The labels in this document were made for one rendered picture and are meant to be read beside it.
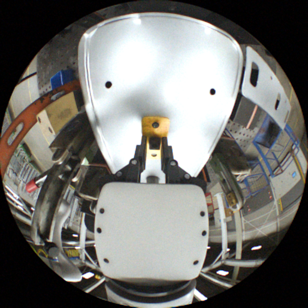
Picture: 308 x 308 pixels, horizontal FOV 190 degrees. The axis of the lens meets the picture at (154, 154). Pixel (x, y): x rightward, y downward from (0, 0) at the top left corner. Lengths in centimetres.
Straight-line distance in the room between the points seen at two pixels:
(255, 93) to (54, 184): 34
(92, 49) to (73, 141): 14
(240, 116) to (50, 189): 33
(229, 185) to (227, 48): 23
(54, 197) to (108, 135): 14
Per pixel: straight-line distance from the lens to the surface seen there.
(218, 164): 23
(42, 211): 17
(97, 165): 35
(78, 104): 16
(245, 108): 22
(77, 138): 19
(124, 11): 58
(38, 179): 22
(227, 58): 16
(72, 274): 54
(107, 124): 16
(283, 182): 805
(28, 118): 15
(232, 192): 22
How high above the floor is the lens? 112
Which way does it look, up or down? 43 degrees down
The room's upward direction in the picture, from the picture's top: 178 degrees counter-clockwise
